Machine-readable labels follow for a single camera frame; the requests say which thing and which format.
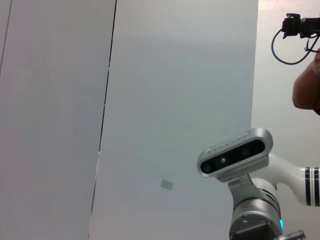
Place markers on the bare person forearm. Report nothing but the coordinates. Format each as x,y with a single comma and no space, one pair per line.
307,87

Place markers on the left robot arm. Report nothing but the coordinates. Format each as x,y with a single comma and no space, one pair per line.
295,172

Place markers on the silver plug connector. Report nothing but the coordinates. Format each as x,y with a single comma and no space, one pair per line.
292,236

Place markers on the grey wall label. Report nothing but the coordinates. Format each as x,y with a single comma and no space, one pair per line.
167,184

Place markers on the silver head depth camera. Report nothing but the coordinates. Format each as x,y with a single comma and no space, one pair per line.
232,160

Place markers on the black camera on mount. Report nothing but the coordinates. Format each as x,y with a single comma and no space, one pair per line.
291,25

